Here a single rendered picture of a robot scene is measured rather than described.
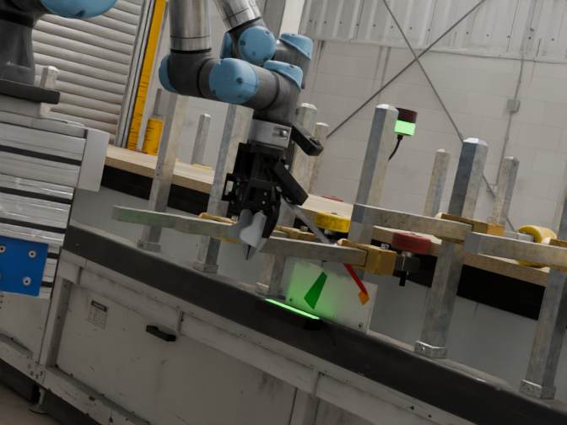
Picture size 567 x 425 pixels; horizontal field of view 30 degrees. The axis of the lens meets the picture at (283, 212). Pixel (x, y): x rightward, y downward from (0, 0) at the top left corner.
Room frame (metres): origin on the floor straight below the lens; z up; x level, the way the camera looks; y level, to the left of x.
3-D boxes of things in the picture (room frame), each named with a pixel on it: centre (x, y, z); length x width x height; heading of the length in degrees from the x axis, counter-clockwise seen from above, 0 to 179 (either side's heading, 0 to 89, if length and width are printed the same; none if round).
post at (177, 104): (2.76, 0.33, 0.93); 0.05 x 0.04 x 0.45; 40
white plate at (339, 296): (2.19, -0.13, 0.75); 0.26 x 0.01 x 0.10; 40
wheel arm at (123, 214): (2.48, 0.20, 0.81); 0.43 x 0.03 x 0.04; 130
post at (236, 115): (2.57, 0.16, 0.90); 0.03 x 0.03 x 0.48; 40
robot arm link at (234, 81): (1.87, 0.13, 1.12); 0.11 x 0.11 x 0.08; 53
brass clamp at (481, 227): (1.98, -0.34, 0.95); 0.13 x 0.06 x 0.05; 40
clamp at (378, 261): (2.17, -0.18, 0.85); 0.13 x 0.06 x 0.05; 40
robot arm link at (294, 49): (2.30, 0.05, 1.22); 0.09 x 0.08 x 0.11; 100
